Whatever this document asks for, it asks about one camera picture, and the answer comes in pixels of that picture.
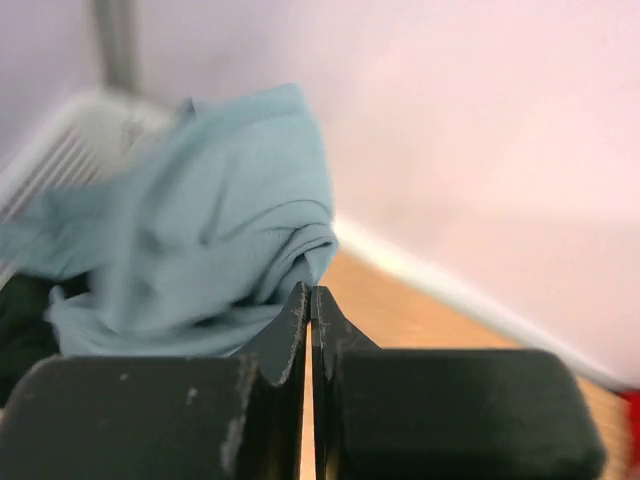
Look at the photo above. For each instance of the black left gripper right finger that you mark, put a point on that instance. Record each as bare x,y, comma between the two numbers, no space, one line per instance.
494,413

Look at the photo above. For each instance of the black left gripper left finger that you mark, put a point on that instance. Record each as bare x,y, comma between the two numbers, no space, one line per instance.
238,417

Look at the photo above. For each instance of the light blue t shirt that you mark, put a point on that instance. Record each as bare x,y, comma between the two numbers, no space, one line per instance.
194,248

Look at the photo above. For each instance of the black t shirt in basket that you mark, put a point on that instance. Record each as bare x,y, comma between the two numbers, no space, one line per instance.
37,314

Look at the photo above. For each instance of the red folded t shirt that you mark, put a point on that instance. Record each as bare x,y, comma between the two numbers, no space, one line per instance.
632,402

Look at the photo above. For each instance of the white plastic laundry basket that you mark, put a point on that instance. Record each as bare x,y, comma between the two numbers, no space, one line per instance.
65,145

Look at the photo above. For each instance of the grey metal corner post left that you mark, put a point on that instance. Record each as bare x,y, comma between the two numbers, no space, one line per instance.
115,23

